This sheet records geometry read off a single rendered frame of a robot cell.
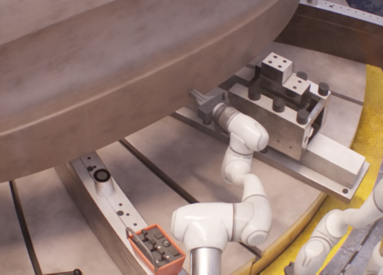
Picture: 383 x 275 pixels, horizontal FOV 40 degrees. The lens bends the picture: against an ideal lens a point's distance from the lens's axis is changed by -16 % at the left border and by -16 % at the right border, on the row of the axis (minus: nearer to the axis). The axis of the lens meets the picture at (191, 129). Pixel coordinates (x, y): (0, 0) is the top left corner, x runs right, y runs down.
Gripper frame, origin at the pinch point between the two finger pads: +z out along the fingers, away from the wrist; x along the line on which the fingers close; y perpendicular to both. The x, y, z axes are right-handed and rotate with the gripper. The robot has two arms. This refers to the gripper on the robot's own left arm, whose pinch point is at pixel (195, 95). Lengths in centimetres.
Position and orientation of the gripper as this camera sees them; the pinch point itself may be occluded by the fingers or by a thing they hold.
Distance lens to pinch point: 251.8
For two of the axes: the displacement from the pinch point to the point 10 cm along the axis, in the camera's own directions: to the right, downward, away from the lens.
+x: -7.2, 4.6, -5.1
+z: -6.9, -5.0, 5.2
